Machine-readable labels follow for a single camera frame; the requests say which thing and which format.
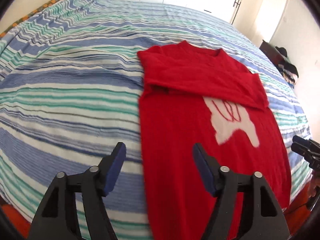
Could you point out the pile of clothes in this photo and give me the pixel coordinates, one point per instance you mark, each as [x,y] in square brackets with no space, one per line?
[286,68]

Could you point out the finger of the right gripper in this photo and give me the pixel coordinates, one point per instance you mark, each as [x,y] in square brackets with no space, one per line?
[310,144]
[309,155]

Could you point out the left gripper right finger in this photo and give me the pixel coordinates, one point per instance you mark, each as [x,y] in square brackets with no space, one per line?
[261,215]

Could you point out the orange red blanket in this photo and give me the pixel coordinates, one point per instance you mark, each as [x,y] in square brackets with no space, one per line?
[300,204]

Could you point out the dark wooden nightstand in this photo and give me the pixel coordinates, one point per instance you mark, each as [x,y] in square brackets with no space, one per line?
[272,53]

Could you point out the orange patterned bedsheet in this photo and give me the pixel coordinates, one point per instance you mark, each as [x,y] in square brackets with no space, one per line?
[26,17]

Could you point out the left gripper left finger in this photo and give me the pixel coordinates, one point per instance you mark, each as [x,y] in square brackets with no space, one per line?
[94,184]

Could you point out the blue green striped bedspread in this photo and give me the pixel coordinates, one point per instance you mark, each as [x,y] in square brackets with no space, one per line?
[71,81]

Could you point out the red sweater with white rabbit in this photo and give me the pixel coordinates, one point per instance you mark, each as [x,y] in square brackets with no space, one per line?
[198,95]

